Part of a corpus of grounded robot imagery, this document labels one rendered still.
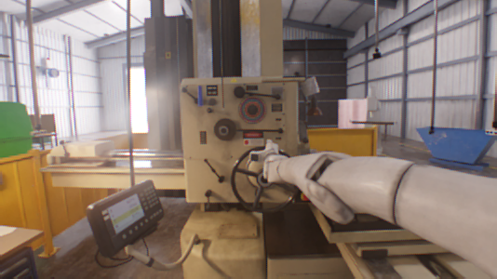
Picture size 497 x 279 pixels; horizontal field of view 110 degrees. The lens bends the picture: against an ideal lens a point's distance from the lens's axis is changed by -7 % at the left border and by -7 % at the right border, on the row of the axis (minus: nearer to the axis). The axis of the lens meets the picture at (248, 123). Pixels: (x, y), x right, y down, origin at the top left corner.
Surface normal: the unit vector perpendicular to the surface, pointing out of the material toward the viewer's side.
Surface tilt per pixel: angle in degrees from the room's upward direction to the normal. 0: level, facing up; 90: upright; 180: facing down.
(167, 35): 90
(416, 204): 80
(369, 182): 69
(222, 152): 90
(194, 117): 90
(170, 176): 90
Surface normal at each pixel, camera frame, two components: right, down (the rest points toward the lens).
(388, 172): -0.61, -0.72
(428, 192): -0.76, -0.51
